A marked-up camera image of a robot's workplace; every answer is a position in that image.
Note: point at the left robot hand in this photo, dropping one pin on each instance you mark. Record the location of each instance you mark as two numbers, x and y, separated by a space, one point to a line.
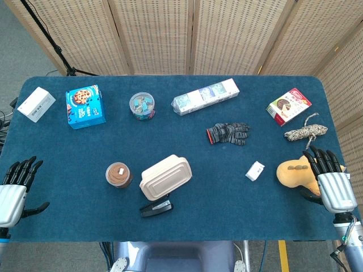
11 191

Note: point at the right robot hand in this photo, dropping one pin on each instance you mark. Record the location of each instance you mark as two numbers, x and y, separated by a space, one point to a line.
334 184

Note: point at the grey glove with red cuff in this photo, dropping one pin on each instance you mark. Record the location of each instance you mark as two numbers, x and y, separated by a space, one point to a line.
228 132

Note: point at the yellow plush toy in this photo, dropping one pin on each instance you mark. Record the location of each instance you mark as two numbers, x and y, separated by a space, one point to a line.
295 173

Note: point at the small white box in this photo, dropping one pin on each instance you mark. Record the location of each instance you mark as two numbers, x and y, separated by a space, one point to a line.
254 170

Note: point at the white cardboard box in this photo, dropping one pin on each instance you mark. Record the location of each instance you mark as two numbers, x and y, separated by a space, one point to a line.
36 104

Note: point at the red white cake box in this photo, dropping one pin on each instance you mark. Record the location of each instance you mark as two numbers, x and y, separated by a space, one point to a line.
287 106

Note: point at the brown lidded cup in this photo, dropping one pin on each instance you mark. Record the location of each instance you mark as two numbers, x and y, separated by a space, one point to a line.
118 175

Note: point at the blue cookie box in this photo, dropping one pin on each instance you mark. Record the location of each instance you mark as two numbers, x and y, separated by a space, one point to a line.
85 107

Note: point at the black stapler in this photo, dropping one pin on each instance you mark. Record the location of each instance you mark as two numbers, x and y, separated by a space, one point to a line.
156 208

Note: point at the black tripod stand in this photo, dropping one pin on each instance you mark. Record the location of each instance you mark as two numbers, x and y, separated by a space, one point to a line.
54 42

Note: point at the beige lunch box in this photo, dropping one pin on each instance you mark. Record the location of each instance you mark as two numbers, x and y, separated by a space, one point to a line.
166 177

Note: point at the blue table cloth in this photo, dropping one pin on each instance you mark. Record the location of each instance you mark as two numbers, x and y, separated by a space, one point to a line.
181 158

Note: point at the clear round candy jar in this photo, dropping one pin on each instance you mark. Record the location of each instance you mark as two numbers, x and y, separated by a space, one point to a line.
142 106

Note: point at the long tissue multipack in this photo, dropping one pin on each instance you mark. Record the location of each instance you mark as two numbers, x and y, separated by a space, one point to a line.
204 96

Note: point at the robot torso base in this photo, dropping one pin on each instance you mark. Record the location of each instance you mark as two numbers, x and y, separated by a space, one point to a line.
175 256

